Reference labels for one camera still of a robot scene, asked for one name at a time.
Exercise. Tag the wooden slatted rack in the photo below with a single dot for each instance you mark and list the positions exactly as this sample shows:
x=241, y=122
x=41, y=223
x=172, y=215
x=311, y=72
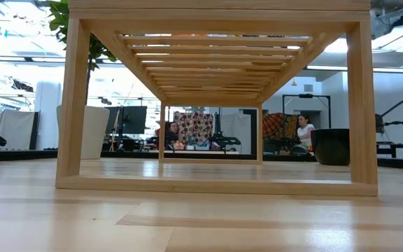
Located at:
x=72, y=105

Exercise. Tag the black background robot arm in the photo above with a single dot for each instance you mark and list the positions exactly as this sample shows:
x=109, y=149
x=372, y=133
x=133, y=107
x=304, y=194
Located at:
x=222, y=140
x=379, y=124

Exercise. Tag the black monitor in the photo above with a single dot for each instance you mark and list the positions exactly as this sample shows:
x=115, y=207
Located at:
x=135, y=120

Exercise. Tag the orange patterned cloth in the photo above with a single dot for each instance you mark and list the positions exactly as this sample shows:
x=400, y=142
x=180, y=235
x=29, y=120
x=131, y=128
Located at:
x=275, y=124

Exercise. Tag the green leafy plant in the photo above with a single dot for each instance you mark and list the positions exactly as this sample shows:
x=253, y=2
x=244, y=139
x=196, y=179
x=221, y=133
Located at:
x=59, y=17

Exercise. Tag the black mug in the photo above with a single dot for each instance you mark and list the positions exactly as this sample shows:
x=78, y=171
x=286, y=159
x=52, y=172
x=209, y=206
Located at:
x=331, y=147

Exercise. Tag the black gantry frame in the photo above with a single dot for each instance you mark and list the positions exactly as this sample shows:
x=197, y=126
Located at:
x=306, y=95

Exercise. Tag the white draped cloth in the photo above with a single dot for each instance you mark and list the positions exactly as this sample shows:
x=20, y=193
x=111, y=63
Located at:
x=16, y=129

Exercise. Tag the brown white patterned cloth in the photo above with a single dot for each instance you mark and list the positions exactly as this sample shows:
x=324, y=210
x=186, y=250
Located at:
x=194, y=126

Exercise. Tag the person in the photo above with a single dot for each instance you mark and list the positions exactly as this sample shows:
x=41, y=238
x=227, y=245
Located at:
x=305, y=131
x=173, y=134

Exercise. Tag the black aluminium table frame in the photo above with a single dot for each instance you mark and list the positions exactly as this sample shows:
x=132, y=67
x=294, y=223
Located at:
x=128, y=154

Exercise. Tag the white plant pot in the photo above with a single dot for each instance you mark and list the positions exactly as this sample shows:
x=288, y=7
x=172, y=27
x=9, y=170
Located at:
x=96, y=133

